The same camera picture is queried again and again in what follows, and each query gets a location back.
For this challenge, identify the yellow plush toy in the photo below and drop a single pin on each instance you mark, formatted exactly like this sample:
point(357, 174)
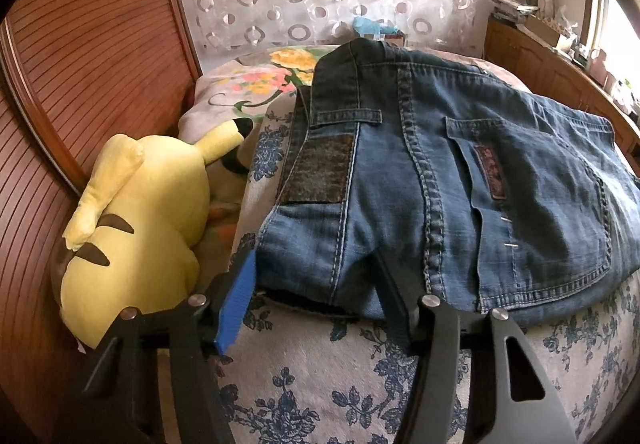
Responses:
point(145, 234)

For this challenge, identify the blue denim pants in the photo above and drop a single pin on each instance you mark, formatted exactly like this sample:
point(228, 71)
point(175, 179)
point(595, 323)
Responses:
point(400, 184)

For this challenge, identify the teal crumpled item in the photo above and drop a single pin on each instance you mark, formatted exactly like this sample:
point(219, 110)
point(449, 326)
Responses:
point(370, 25)

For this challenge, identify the cream cartoon print cloth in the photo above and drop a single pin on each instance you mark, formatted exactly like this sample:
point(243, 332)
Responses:
point(222, 219)

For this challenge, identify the pile of papers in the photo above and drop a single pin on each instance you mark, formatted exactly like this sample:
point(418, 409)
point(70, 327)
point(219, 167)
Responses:
point(510, 6)

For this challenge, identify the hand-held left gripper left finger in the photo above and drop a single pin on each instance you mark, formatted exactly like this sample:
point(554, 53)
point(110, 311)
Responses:
point(235, 311)

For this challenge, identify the cardboard box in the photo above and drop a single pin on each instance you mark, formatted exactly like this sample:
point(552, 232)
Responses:
point(545, 30)

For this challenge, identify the wooden cabinet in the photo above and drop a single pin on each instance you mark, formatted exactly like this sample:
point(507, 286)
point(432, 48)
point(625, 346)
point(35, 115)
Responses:
point(525, 59)

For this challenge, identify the bright window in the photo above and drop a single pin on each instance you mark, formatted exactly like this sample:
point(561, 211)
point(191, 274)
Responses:
point(607, 24)

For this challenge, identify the clutter of small items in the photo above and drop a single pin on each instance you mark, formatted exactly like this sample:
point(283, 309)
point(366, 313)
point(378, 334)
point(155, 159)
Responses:
point(610, 79)

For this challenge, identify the wooden ribbed headboard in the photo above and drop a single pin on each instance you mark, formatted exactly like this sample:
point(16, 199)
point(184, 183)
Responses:
point(100, 49)

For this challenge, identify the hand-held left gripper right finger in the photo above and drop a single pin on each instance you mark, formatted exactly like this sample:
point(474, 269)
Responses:
point(400, 324)

